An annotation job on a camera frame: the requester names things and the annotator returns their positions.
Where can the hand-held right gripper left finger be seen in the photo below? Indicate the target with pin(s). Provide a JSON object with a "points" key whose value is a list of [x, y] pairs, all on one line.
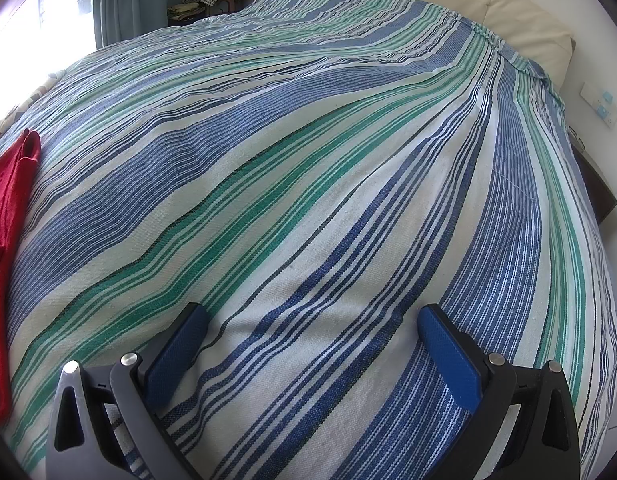
{"points": [[176, 355]]}

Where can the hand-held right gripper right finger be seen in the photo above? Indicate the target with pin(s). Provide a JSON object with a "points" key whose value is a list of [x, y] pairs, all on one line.
{"points": [[451, 355]]}

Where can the red sweater with white dog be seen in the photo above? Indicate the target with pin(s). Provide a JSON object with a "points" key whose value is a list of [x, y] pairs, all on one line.
{"points": [[3, 210]]}

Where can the folded clothes pile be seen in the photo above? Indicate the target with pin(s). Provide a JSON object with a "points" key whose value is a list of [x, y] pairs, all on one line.
{"points": [[183, 11]]}

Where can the dark brown nightstand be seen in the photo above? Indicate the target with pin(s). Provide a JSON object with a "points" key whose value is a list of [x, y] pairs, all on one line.
{"points": [[596, 185]]}

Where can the blue green striped bedsheet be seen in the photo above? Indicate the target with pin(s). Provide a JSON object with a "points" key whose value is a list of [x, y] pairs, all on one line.
{"points": [[288, 160]]}

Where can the beige brown patchwork cushion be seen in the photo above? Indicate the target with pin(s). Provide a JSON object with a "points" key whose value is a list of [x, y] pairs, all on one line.
{"points": [[33, 97]]}

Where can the cream pillow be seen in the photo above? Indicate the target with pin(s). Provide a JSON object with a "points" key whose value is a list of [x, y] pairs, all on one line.
{"points": [[488, 5]]}

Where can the blue curtain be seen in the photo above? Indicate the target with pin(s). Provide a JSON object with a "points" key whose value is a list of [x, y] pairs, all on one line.
{"points": [[133, 0]]}

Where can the white wall socket panel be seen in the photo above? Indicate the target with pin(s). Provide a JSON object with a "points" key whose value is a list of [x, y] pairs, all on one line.
{"points": [[604, 105]]}

